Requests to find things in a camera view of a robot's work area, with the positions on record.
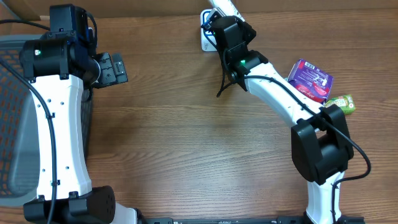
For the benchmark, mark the grey plastic shopping basket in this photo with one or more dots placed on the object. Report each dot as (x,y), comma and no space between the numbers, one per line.
(19,138)

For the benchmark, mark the purple Carefree pad pack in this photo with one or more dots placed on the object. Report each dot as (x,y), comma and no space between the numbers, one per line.
(311,81)

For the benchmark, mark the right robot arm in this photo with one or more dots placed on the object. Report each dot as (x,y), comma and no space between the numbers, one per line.
(321,145)

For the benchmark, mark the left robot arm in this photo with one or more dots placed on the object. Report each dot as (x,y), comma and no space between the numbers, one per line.
(58,67)

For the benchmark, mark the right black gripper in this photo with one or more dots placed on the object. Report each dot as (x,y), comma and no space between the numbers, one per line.
(232,28)

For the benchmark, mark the white conditioner tube gold cap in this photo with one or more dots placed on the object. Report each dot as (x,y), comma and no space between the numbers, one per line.
(226,8)

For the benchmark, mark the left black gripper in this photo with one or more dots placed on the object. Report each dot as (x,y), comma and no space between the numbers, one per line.
(112,70)

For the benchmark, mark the white barcode scanner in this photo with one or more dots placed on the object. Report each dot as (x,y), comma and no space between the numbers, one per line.
(206,36)

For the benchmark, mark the green yellow snack packet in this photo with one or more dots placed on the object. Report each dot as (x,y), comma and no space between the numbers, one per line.
(345,102)

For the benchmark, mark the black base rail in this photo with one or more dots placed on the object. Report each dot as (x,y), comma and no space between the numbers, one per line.
(279,220)

